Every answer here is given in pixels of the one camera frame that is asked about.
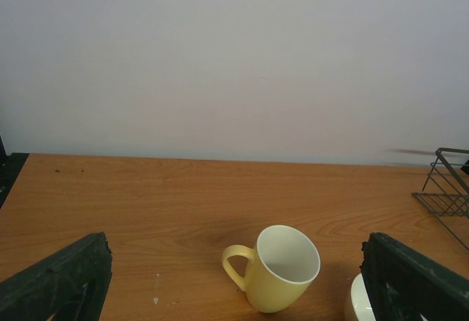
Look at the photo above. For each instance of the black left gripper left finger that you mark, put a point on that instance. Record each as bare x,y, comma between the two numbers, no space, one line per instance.
70,284

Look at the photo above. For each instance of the cream ceramic bowl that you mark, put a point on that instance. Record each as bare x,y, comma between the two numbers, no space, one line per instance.
357,305

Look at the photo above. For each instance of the dark wire dish rack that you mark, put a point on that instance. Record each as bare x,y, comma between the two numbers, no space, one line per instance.
444,193

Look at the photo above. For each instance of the black aluminium frame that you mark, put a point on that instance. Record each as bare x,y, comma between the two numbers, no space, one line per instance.
10,168

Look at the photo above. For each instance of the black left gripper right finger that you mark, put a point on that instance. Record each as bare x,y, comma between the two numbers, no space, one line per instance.
403,284

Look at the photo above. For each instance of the yellow ceramic mug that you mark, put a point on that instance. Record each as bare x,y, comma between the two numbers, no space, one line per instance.
276,271

